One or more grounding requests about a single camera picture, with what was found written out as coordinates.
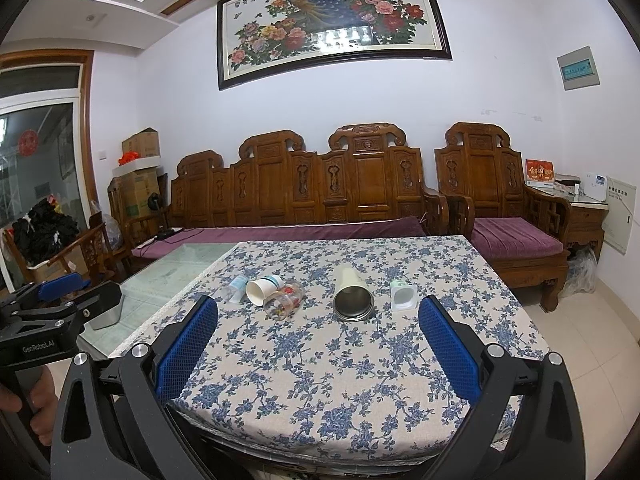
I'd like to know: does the clear plastic cup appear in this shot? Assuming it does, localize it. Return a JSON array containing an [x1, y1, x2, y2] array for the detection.
[[226, 275, 248, 304]]

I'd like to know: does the mint green plastic cup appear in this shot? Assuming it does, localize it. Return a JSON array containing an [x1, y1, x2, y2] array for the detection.
[[390, 280, 419, 311]]

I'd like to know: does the white paper cup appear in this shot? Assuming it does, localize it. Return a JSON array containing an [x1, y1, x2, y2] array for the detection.
[[245, 275, 284, 307]]

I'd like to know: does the floral glass cup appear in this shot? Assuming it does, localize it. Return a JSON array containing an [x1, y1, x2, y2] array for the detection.
[[262, 282, 305, 321]]

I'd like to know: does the person's left hand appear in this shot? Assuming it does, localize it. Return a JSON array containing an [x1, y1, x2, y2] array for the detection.
[[1, 366, 58, 446]]

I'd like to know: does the small wooden chair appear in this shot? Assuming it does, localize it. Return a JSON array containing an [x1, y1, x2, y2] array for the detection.
[[1, 223, 116, 286]]

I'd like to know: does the glass door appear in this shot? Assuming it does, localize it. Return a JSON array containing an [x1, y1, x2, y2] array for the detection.
[[0, 49, 99, 291]]

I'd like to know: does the small black fan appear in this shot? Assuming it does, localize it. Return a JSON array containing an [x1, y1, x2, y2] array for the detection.
[[146, 193, 167, 240]]

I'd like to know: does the plastic bag under table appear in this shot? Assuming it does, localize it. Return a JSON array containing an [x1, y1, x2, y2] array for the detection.
[[560, 247, 598, 298]]

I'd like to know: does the top cardboard box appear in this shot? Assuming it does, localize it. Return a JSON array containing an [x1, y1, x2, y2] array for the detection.
[[122, 128, 160, 157]]

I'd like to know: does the purple armchair cushion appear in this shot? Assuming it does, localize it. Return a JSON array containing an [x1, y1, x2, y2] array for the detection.
[[471, 217, 564, 261]]

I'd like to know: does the cream steel tumbler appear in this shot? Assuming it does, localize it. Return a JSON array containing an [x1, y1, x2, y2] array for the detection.
[[332, 266, 374, 322]]

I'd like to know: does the blue floral tablecloth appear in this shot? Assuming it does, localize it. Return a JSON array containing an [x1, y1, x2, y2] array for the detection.
[[129, 236, 548, 466]]

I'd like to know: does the wooden side table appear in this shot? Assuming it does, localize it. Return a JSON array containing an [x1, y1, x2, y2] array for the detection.
[[524, 186, 608, 260]]

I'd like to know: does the purple sofa cushion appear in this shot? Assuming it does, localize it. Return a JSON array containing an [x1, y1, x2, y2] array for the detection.
[[132, 217, 425, 260]]

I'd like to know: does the white box on side table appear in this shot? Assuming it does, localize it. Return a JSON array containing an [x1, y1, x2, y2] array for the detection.
[[582, 172, 608, 203]]

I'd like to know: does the red gift box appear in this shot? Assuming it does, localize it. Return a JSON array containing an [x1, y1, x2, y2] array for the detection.
[[525, 159, 554, 188]]

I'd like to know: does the carved wooden armchair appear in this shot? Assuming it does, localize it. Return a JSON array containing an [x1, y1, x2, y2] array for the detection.
[[434, 122, 568, 312]]

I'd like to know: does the long carved wooden sofa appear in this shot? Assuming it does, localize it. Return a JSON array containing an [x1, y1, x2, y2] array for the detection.
[[107, 121, 450, 271]]

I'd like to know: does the framed peacock painting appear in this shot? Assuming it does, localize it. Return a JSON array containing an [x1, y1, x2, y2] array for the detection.
[[216, 0, 452, 89]]

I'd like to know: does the white wall panel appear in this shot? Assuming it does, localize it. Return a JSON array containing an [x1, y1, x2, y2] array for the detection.
[[603, 177, 637, 255]]

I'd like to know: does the grey wall electrical box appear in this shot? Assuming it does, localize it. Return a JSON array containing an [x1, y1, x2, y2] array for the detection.
[[558, 46, 600, 91]]

